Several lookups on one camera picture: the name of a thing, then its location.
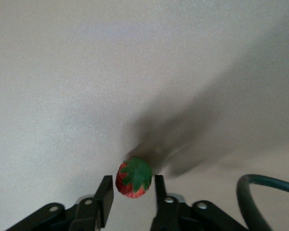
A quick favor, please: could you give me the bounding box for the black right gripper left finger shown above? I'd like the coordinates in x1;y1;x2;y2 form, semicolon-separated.
68;175;115;231

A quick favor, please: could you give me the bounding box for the red strawberry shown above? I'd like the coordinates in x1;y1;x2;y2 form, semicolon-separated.
115;156;153;199

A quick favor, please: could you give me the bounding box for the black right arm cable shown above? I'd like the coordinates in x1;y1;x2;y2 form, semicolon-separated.
236;174;289;231

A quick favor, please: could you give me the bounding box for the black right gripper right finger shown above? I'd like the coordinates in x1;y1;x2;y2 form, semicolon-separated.
150;175;186;231

